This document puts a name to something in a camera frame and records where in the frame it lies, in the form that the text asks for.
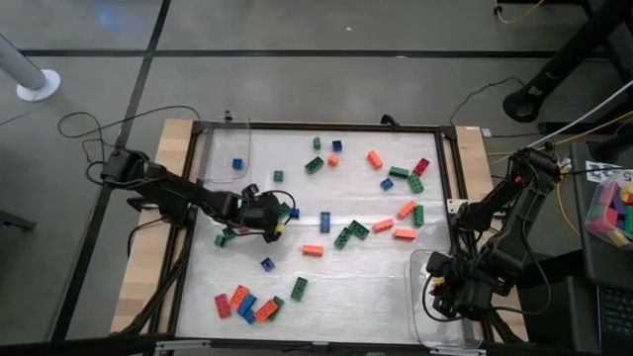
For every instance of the small orange block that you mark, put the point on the small orange block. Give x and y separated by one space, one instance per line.
333 160

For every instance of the black side table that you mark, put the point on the black side table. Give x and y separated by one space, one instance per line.
583 257

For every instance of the small red block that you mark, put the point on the small red block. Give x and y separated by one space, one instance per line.
244 230

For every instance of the large red block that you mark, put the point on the large red block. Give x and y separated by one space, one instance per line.
222 305
421 166

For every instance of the small green block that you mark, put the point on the small green block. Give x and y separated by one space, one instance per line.
220 240
228 232
278 175
316 143
284 210

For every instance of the small blue block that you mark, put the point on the small blue block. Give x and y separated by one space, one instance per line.
337 145
295 213
249 316
267 264
387 184
238 163

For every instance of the black case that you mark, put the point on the black case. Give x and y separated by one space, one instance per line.
554 316

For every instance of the white paper label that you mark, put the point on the white paper label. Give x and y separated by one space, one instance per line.
601 170

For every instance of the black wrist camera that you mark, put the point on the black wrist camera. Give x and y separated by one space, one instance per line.
250 191
437 262

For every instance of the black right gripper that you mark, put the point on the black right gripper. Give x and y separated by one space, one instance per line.
470 287

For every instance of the clear box of coloured blocks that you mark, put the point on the clear box of coloured blocks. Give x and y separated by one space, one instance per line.
610 217

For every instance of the large blue block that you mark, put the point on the large blue block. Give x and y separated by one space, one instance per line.
246 304
325 222

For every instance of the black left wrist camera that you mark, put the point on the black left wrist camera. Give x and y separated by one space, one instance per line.
250 191

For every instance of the large green block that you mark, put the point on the large green block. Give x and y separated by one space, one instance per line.
279 301
342 238
415 183
298 289
358 229
419 215
398 172
314 164

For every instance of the white power plug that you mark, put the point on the white power plug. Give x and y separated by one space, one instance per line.
486 132

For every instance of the black keyboard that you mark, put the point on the black keyboard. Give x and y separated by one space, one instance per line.
615 316

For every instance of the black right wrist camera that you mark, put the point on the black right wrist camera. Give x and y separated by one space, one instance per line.
437 262

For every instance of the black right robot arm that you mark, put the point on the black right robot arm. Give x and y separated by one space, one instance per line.
519 207

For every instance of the large orange block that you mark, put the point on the large orange block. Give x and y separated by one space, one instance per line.
239 296
312 250
383 225
406 209
405 234
266 310
375 159

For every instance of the clear plastic tray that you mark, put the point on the clear plastic tray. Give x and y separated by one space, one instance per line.
420 326
230 148

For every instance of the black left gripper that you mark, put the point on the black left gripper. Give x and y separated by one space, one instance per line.
257 212

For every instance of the black frame clamp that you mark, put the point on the black frame clamp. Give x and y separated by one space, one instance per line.
390 121
228 117

